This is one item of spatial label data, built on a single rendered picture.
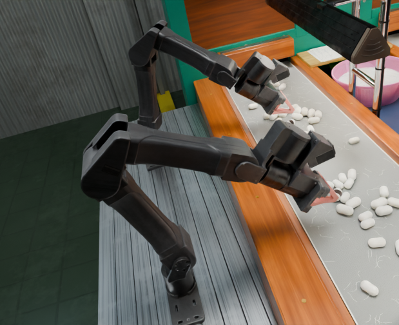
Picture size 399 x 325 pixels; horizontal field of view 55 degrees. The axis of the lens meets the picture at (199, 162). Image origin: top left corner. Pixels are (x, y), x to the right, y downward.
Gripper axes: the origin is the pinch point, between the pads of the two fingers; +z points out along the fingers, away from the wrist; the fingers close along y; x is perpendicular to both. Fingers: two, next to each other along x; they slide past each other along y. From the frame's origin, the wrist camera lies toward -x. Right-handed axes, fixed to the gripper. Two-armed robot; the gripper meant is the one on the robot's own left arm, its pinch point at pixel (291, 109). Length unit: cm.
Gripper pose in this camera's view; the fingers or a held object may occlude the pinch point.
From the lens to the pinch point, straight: 122.5
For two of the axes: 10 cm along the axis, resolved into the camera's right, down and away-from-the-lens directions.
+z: 8.6, 3.4, 3.9
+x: -5.0, 7.6, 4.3
